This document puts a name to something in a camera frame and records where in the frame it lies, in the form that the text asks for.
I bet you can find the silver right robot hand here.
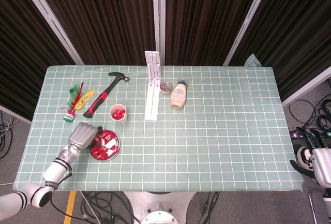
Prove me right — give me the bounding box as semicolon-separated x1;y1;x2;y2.
290;130;331;186

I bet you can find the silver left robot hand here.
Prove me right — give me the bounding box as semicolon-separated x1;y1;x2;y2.
68;122;104;153

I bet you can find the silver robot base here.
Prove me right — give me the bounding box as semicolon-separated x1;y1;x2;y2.
124;191;197;224

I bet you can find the round metal plate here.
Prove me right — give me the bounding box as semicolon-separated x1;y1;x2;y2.
89;130;121;161

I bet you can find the white paper cup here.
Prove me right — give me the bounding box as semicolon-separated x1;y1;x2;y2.
109;103;128;124

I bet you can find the white black sneaker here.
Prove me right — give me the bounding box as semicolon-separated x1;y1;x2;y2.
296;146;314;170

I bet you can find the colourful feather shuttlecock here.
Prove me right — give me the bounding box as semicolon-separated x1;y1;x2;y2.
61;81;95;123

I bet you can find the black red claw hammer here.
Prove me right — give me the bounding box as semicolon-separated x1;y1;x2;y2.
82;71;131;118

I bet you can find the yellow floor tape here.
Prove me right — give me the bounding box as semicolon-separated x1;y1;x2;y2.
64;191;78;223

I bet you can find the white folding stand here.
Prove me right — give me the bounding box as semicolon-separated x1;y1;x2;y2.
144;50;162;121

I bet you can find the cream mayonnaise squeeze bottle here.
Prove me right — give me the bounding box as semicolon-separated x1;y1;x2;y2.
170;80;189;110

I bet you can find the dark brown pleated curtain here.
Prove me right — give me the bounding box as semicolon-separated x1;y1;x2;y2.
32;0;156;66
165;0;265;66
230;0;331;100
0;0;76;121

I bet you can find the green checked tablecloth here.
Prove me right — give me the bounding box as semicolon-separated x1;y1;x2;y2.
12;53;305;192

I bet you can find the black floor cable bundle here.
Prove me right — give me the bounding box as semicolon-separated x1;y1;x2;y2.
77;191;138;224
288;97;331;131

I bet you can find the white floor frame rail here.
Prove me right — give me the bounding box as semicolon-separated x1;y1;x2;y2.
281;66;331;107
0;104;32;125

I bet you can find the grey floor cable bundle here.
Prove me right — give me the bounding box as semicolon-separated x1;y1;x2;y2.
0;110;18;159

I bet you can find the white slanted frame post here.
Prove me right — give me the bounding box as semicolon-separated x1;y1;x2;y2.
15;0;85;66
222;0;275;66

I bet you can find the black cable with connector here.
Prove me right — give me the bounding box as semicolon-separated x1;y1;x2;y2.
200;191;220;224

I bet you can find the white upright frame post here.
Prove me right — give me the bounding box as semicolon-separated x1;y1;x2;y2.
151;0;167;66

